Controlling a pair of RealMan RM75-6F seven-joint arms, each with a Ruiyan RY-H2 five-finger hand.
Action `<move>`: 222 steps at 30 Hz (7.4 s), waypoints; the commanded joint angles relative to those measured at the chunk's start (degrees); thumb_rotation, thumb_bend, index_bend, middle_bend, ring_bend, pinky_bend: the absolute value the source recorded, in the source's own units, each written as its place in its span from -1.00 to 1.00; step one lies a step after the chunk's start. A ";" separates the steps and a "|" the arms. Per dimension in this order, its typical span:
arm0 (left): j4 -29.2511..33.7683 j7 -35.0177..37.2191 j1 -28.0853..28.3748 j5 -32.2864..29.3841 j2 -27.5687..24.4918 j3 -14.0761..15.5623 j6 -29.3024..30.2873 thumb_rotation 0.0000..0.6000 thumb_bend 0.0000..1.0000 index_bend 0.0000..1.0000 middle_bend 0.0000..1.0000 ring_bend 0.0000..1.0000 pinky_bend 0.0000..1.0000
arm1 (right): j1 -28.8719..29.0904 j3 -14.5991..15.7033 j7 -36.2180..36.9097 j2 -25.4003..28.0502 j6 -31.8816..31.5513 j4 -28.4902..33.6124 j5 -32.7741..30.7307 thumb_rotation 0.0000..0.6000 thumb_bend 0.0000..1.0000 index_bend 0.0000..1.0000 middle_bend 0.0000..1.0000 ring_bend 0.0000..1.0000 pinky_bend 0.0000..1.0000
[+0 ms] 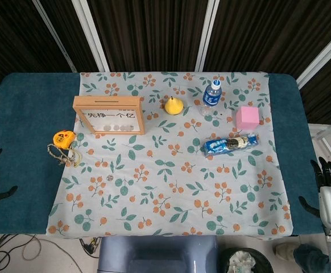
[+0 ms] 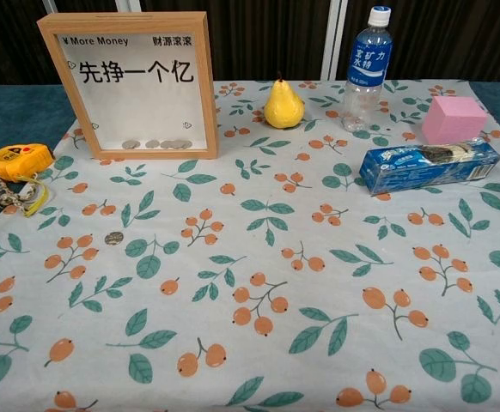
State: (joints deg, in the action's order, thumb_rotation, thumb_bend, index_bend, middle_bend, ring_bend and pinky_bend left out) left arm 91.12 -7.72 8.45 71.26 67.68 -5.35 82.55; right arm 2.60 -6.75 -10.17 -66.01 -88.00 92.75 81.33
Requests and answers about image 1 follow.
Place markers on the beige shoe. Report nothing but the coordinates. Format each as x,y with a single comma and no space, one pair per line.
284,250

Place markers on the yellow pear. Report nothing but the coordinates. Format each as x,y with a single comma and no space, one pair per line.
173,106

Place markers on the yellow tape measure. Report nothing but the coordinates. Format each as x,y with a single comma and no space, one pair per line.
63,139

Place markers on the black plug cluster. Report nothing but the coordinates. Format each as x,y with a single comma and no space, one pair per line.
90,247

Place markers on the wooden coin box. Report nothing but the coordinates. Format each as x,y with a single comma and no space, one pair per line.
108,102

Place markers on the blue jeans leg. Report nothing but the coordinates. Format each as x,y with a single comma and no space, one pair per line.
310,254

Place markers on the wide white partition post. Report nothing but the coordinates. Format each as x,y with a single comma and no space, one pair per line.
324,59
91,35
207,35

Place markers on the black trash bin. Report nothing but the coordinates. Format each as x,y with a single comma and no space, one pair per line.
240,260

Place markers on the thin grey partition post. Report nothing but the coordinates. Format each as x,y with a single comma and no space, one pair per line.
56,37

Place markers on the teal table cover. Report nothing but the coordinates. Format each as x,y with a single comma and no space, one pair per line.
26,113

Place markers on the pink cube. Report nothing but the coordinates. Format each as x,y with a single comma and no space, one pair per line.
248,118

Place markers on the floral tablecloth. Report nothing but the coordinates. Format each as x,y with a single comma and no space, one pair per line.
182,185

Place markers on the white metal frame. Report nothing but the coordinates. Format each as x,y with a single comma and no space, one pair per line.
330,130

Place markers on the blue cookie pack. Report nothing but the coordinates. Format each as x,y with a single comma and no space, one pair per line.
228,145

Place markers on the blue label water bottle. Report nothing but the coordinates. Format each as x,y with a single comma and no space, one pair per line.
211,96

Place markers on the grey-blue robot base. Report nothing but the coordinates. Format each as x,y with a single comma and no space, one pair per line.
154,256

